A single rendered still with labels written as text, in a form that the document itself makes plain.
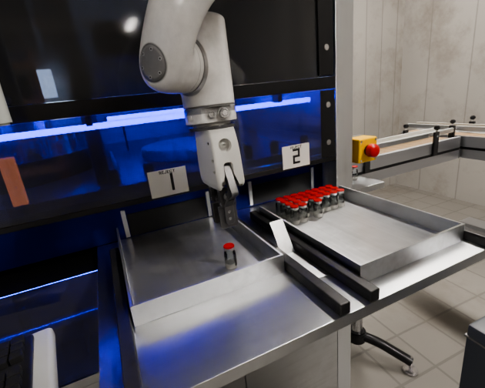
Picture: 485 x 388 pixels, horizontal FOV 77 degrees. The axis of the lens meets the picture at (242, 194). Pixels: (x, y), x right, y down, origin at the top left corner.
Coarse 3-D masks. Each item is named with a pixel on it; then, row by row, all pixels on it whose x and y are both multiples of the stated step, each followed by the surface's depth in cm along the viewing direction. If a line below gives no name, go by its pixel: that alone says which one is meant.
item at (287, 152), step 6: (300, 144) 81; (306, 144) 82; (282, 150) 79; (288, 150) 80; (300, 150) 81; (306, 150) 82; (288, 156) 80; (300, 156) 82; (306, 156) 83; (288, 162) 81; (300, 162) 82; (306, 162) 83; (288, 168) 81
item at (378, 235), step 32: (352, 192) 83; (288, 224) 67; (320, 224) 72; (352, 224) 70; (384, 224) 69; (416, 224) 67; (448, 224) 61; (352, 256) 57; (384, 256) 50; (416, 256) 54
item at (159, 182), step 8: (176, 168) 69; (184, 168) 69; (152, 176) 67; (160, 176) 68; (168, 176) 68; (176, 176) 69; (184, 176) 70; (152, 184) 67; (160, 184) 68; (168, 184) 69; (176, 184) 69; (184, 184) 70; (152, 192) 68; (160, 192) 68; (168, 192) 69; (176, 192) 70
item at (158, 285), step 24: (120, 240) 71; (144, 240) 73; (168, 240) 72; (192, 240) 71; (216, 240) 69; (240, 240) 68; (264, 240) 60; (144, 264) 62; (168, 264) 61; (192, 264) 60; (216, 264) 60; (240, 264) 59; (264, 264) 53; (144, 288) 54; (168, 288) 54; (192, 288) 48; (216, 288) 50; (240, 288) 52; (144, 312) 45; (168, 312) 47
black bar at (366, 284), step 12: (252, 216) 78; (264, 216) 75; (264, 228) 73; (300, 240) 62; (300, 252) 60; (312, 252) 57; (324, 264) 54; (336, 264) 52; (336, 276) 51; (348, 276) 48; (360, 276) 48; (360, 288) 46; (372, 288) 45; (372, 300) 45
